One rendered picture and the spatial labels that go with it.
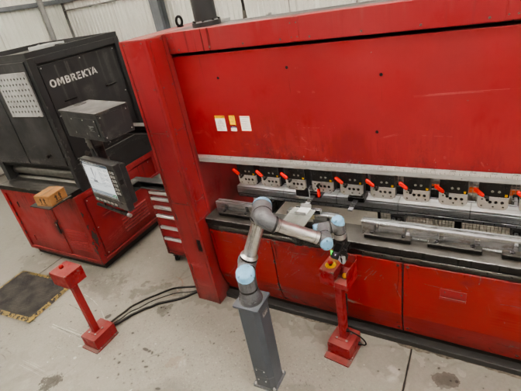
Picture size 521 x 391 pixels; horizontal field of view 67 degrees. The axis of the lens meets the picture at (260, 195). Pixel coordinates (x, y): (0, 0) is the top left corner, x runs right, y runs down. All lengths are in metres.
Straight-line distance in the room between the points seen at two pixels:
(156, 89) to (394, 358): 2.52
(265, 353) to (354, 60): 1.89
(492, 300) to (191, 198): 2.15
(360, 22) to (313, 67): 0.37
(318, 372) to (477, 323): 1.12
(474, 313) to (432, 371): 0.53
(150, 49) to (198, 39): 0.32
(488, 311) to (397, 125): 1.29
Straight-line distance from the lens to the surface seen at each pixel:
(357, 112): 2.42
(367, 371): 3.11
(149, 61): 2.83
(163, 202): 3.97
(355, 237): 2.77
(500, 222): 2.93
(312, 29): 2.38
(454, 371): 3.19
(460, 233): 2.69
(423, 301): 2.91
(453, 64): 2.27
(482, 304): 2.85
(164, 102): 2.88
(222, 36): 2.67
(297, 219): 2.79
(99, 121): 2.74
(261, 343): 2.70
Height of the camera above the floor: 2.49
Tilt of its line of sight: 28 degrees down
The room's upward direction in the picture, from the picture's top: 11 degrees counter-clockwise
